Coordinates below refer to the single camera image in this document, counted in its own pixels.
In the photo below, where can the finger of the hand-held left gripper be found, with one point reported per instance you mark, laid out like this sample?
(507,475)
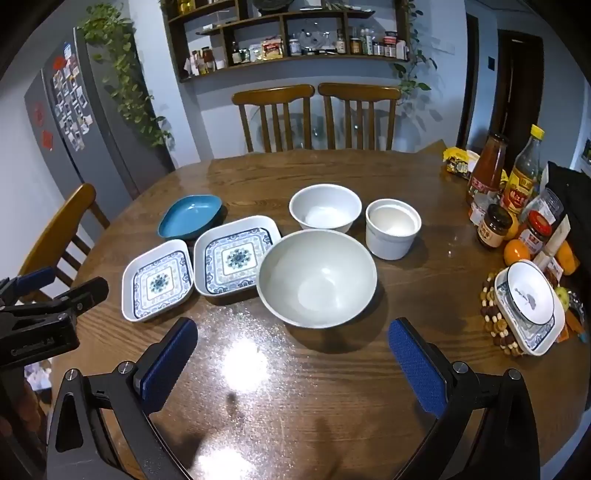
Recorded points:
(87,293)
(34,278)

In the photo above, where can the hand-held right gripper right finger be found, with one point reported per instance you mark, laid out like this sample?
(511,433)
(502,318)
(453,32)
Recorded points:
(418,369)

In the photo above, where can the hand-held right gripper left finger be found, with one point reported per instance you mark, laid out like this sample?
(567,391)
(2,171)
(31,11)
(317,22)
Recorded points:
(168,364)

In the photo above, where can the teal dish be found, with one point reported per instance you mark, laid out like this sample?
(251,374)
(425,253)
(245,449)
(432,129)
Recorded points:
(189,214)

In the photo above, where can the large white bowl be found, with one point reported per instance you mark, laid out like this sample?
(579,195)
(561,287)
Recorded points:
(318,277)

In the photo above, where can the white ramekin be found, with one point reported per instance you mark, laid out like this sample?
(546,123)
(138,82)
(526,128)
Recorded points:
(392,230)

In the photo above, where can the medium white bowl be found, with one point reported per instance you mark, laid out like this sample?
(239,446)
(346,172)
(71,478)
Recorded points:
(325,207)

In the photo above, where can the wooden dining chair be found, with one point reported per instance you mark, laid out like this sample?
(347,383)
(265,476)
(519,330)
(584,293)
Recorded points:
(60,226)
(360,94)
(272,97)

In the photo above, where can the beaded wooden trivet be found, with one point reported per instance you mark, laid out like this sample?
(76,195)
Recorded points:
(494,318)

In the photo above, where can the small blue-rimmed bowl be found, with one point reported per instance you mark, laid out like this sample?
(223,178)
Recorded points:
(526,295)

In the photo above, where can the dark-lidded brown sauce jar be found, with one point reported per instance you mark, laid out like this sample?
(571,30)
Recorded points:
(494,230)

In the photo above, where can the green apple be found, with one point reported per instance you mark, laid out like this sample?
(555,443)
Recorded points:
(562,299)

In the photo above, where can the small clear labelled jar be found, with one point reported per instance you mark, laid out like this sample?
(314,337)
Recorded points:
(478,210)

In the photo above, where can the grey refrigerator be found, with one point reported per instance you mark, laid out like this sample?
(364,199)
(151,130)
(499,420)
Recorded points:
(111,115)

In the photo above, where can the red-lidded jar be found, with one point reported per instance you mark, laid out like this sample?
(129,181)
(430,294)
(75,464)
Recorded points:
(535,233)

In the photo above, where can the cluster of fridge magnets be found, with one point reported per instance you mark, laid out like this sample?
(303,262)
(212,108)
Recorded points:
(69,101)

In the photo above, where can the beige tube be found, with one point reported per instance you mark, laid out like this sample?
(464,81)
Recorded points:
(556,240)

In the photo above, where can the yellow snack packet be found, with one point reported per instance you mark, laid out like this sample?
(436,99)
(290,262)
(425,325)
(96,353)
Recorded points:
(459,164)

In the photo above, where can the red sauce bottle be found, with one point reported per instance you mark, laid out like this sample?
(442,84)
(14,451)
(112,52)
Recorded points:
(487,170)

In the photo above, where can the yellow-capped vinegar bottle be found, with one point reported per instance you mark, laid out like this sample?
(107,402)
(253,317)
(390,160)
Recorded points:
(521,184)

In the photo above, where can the clear glass jar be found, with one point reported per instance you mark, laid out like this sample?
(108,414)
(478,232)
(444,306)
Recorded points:
(549,203)

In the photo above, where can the trailing green plant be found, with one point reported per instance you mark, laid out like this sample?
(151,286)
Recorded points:
(413,69)
(124,69)

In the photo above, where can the black bag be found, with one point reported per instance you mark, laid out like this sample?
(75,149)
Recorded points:
(572,194)

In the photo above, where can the dark wooden door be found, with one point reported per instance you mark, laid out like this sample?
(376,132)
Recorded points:
(526,92)

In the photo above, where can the black wall switch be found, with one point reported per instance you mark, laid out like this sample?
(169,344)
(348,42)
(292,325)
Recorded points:
(492,62)

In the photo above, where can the wooden wall shelf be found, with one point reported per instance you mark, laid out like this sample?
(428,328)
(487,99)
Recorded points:
(258,21)

